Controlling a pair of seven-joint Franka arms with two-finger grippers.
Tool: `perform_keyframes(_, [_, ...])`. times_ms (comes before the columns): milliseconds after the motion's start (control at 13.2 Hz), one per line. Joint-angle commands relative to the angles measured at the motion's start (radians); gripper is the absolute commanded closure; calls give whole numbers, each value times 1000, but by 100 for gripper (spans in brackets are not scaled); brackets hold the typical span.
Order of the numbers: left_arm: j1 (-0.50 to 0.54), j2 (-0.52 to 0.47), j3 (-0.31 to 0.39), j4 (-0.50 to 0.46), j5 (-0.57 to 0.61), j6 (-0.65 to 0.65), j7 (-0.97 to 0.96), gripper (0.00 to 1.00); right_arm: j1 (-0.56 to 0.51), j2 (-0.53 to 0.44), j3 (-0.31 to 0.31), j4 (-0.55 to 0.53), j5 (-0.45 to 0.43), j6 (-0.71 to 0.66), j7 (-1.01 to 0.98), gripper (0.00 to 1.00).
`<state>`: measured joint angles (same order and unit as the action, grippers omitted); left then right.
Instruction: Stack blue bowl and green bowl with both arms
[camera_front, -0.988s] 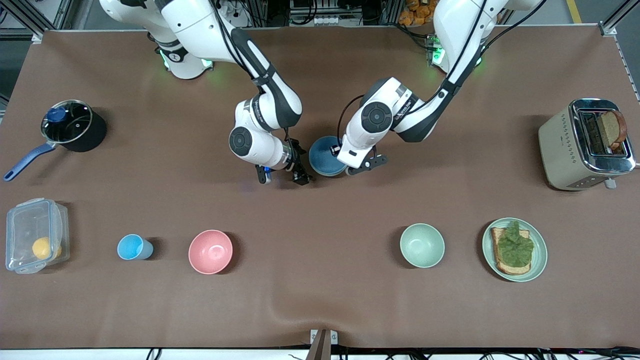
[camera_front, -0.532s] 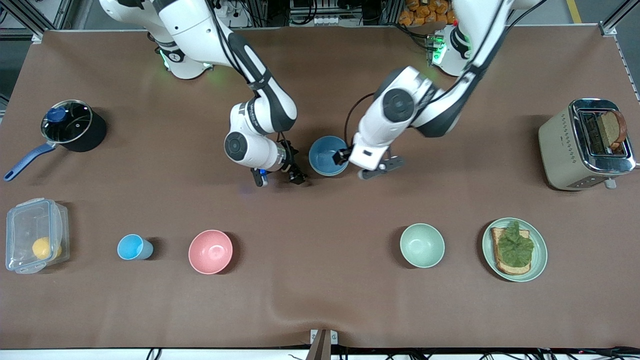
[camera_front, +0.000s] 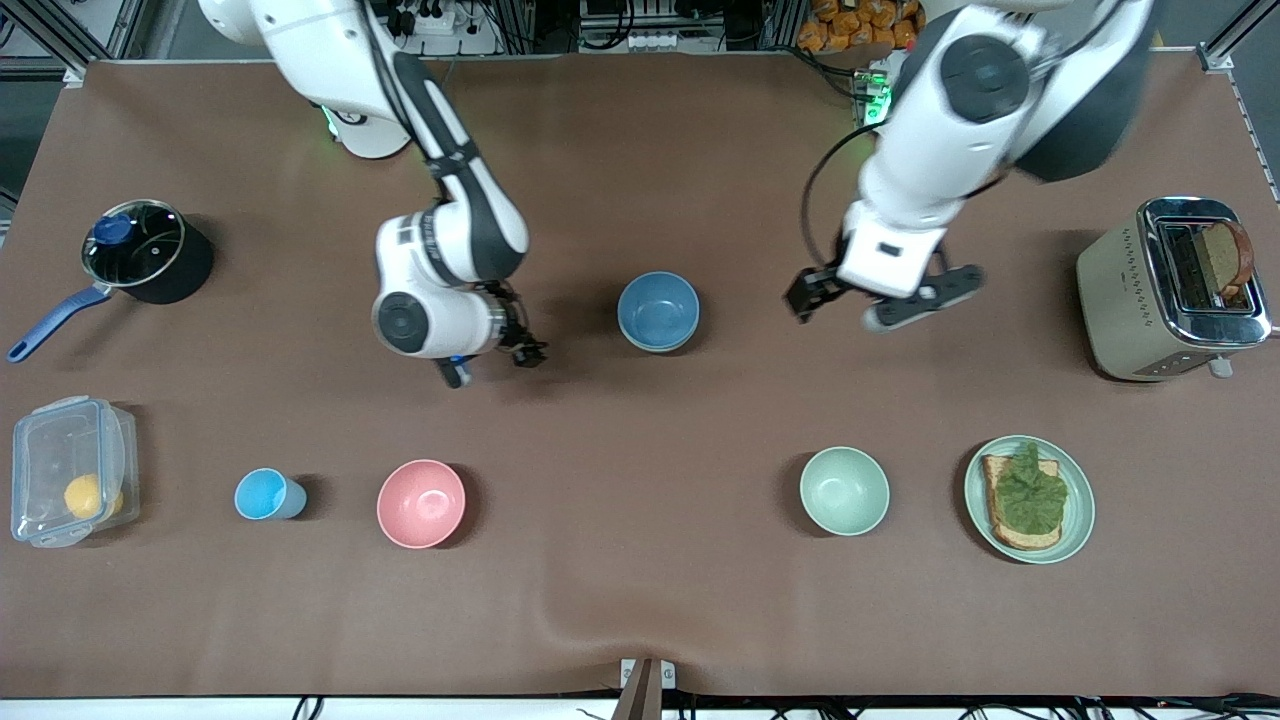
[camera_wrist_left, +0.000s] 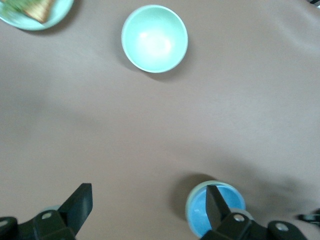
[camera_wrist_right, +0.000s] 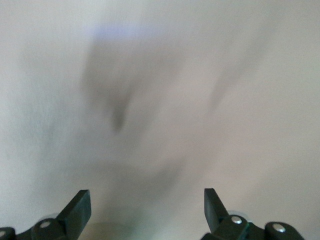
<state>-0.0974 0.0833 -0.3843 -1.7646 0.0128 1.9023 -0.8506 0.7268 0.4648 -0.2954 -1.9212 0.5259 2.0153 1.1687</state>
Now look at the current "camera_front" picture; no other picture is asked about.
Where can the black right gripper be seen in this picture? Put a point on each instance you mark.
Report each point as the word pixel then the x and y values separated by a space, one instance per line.
pixel 516 332

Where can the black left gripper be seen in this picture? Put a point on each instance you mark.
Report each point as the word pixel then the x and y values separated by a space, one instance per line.
pixel 812 289

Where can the sage green bowl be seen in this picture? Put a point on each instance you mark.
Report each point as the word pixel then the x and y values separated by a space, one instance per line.
pixel 658 350

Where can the blue bowl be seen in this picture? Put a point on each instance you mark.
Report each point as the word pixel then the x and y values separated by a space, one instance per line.
pixel 657 305

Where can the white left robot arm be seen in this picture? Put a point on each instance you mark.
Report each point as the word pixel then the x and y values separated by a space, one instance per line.
pixel 980 90

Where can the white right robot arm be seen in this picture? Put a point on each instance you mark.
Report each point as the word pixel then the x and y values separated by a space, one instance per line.
pixel 410 320

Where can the pink bowl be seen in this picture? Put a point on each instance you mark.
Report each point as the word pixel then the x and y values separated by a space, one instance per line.
pixel 421 503

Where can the mint green bowl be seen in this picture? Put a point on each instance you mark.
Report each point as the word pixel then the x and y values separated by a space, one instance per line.
pixel 844 490

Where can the brown table cloth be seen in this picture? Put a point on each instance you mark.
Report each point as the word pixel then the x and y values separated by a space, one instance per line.
pixel 640 500

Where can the orange snack packets pile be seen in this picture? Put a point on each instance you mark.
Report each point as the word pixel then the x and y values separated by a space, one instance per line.
pixel 850 22

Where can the green lettuce leaf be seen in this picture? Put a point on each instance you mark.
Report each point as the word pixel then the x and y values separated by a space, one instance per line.
pixel 1030 495

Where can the blue plastic cup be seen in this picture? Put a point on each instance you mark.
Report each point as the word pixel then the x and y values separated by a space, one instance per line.
pixel 262 494

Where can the small white power strip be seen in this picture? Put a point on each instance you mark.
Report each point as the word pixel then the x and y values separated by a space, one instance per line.
pixel 648 42

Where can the beige and chrome toaster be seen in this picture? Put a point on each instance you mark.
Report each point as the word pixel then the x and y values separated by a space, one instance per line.
pixel 1120 300

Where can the toasted bread slice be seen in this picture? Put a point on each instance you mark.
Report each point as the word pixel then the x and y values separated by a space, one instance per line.
pixel 1020 540

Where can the white power strip with plugs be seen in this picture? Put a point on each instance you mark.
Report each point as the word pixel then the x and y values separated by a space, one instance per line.
pixel 425 22

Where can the pale green plate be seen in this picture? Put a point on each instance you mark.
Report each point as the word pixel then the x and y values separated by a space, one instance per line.
pixel 1080 520

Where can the glass lid with blue knob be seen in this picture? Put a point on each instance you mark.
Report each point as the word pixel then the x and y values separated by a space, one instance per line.
pixel 140 250

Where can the brown bread slice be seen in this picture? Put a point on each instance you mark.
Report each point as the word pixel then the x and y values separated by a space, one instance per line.
pixel 1225 258

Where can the yellow lemon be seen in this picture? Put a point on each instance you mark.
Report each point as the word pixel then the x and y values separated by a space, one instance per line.
pixel 85 496

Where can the clear plastic lidded container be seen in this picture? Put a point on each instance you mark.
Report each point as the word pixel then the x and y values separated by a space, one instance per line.
pixel 45 450

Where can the metal mount bracket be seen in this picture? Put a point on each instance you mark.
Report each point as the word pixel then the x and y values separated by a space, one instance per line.
pixel 648 685

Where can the aluminium frame rail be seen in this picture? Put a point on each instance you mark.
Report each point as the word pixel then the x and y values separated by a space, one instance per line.
pixel 60 35
pixel 1235 35

